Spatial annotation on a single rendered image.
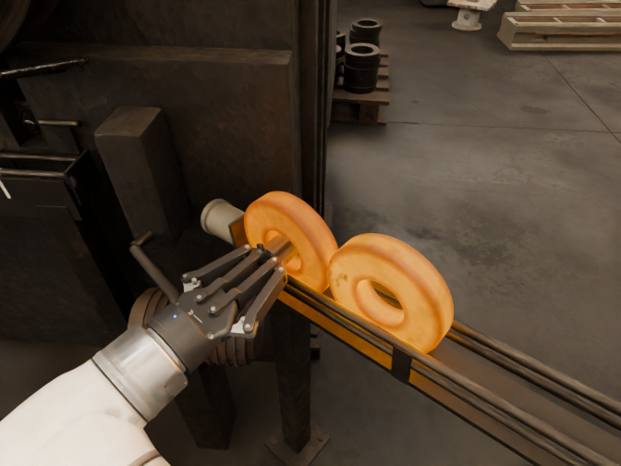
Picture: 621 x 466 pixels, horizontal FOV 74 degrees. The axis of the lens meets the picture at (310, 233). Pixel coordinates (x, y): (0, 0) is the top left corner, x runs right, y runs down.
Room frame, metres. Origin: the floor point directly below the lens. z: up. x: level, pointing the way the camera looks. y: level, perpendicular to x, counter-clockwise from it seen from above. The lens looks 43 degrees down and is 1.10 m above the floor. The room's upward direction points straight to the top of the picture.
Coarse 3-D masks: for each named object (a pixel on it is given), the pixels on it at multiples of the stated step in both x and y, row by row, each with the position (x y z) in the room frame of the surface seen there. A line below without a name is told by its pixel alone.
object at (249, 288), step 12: (264, 264) 0.35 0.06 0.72; (276, 264) 0.36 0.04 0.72; (252, 276) 0.33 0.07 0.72; (264, 276) 0.34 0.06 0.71; (240, 288) 0.32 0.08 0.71; (252, 288) 0.32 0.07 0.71; (216, 300) 0.30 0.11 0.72; (228, 300) 0.30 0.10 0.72; (240, 300) 0.31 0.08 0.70; (216, 312) 0.28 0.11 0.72
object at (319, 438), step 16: (272, 320) 0.40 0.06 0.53; (288, 320) 0.37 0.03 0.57; (304, 320) 0.40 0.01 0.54; (272, 336) 0.40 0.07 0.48; (288, 336) 0.38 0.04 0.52; (304, 336) 0.40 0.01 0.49; (288, 352) 0.38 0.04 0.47; (304, 352) 0.40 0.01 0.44; (288, 368) 0.38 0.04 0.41; (304, 368) 0.40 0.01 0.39; (288, 384) 0.38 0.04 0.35; (304, 384) 0.39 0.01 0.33; (288, 400) 0.38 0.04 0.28; (304, 400) 0.39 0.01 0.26; (288, 416) 0.39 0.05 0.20; (304, 416) 0.39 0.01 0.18; (288, 432) 0.39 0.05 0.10; (304, 432) 0.39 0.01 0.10; (320, 432) 0.43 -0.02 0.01; (272, 448) 0.39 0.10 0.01; (288, 448) 0.39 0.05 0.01; (304, 448) 0.39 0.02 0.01; (320, 448) 0.39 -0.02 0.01; (288, 464) 0.35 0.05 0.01; (304, 464) 0.35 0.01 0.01
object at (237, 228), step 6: (240, 216) 0.45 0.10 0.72; (234, 222) 0.43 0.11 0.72; (240, 222) 0.44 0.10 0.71; (234, 228) 0.43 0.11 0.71; (240, 228) 0.44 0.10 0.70; (234, 234) 0.43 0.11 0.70; (240, 234) 0.43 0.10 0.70; (234, 240) 0.42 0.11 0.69; (240, 240) 0.43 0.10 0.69; (246, 240) 0.44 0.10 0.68; (234, 246) 0.43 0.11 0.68; (240, 246) 0.43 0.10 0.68
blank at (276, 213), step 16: (272, 192) 0.43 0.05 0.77; (256, 208) 0.42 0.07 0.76; (272, 208) 0.40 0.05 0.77; (288, 208) 0.39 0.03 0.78; (304, 208) 0.39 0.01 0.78; (256, 224) 0.42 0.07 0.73; (272, 224) 0.40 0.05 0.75; (288, 224) 0.38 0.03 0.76; (304, 224) 0.37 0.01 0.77; (320, 224) 0.38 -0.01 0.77; (256, 240) 0.42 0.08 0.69; (304, 240) 0.36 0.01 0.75; (320, 240) 0.36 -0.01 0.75; (304, 256) 0.36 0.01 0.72; (320, 256) 0.35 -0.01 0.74; (288, 272) 0.38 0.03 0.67; (304, 272) 0.36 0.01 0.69; (320, 272) 0.35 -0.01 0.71; (320, 288) 0.35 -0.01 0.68
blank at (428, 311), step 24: (360, 240) 0.33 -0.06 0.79; (384, 240) 0.32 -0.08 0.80; (336, 264) 0.33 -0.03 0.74; (360, 264) 0.31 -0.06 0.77; (384, 264) 0.29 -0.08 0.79; (408, 264) 0.28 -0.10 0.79; (336, 288) 0.33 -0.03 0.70; (360, 288) 0.32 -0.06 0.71; (408, 288) 0.27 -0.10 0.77; (432, 288) 0.27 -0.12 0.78; (360, 312) 0.30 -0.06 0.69; (384, 312) 0.30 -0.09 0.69; (408, 312) 0.27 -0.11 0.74; (432, 312) 0.25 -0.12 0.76; (408, 336) 0.26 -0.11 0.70; (432, 336) 0.25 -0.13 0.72
